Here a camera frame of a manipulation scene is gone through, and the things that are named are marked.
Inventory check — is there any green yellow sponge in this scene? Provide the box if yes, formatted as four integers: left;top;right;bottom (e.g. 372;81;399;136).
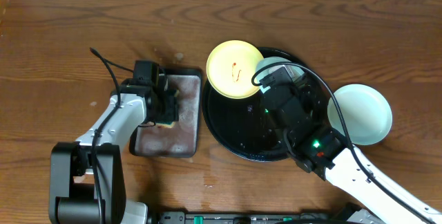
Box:
156;89;180;128

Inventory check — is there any light blue plate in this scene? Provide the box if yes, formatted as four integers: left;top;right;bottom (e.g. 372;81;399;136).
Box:
334;84;393;146
254;57;305;83

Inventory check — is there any black round tray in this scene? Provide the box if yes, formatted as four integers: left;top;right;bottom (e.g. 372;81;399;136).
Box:
202;47;324;162

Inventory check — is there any black rectangular soapy tray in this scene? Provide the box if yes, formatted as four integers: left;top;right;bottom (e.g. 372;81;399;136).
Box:
129;68;202;158

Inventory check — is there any yellow plate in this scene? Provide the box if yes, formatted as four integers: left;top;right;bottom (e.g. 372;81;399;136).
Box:
206;40;264;99

